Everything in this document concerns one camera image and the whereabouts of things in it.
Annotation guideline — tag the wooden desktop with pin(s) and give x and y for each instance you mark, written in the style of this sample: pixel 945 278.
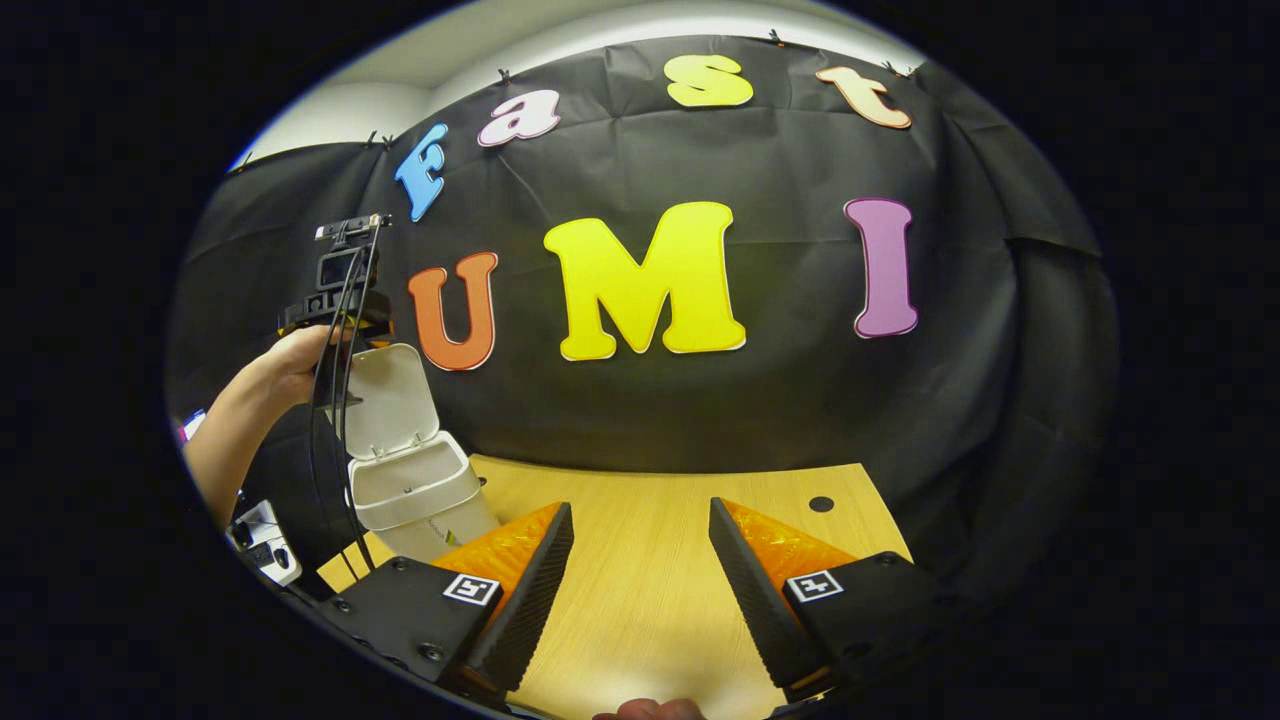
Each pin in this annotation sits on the wooden desktop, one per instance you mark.
pixel 640 560

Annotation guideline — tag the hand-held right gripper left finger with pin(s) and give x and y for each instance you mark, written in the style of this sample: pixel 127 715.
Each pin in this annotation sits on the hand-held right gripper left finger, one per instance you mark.
pixel 535 600

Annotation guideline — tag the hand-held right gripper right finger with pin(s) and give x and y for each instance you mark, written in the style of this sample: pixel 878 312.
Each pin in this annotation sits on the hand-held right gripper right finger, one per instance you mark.
pixel 750 600

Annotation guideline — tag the black computer mouse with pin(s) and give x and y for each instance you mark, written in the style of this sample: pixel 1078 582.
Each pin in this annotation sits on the black computer mouse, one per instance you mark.
pixel 281 557

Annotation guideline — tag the black backdrop cloth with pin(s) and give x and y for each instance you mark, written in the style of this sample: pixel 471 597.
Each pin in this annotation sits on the black backdrop cloth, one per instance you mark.
pixel 800 400

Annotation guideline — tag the white computer stand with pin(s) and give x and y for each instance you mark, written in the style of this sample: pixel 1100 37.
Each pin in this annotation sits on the white computer stand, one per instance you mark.
pixel 255 520

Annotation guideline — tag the white desktop garbage bin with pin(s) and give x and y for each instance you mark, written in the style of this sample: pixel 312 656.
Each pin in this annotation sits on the white desktop garbage bin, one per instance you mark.
pixel 410 480

